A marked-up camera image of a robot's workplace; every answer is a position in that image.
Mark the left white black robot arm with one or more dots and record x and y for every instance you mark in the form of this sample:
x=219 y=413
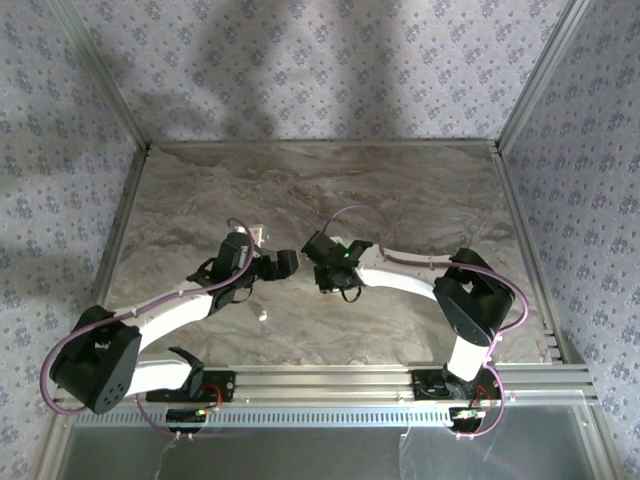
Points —
x=170 y=312

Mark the small black electronics board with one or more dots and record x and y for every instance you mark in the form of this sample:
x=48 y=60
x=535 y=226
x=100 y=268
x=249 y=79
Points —
x=465 y=416
x=185 y=416

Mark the aluminium table edge rail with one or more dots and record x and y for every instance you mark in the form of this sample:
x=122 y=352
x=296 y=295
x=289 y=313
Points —
x=125 y=210
x=325 y=144
x=522 y=225

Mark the aluminium upright frame post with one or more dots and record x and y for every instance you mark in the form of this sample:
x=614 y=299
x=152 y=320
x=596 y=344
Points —
x=104 y=75
x=542 y=75

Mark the aluminium frame leg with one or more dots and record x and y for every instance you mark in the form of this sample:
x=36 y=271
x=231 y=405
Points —
x=52 y=450
x=602 y=440

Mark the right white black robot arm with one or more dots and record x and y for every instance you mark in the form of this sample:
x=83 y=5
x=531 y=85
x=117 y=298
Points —
x=400 y=277

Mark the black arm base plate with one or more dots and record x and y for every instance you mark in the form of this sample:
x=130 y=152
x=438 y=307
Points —
x=227 y=385
x=422 y=387

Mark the wide aluminium mounting extrusion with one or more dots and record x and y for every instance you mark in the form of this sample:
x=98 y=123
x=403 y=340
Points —
x=325 y=382

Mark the shiny metal sheet panel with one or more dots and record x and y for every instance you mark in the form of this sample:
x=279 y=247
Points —
x=300 y=455

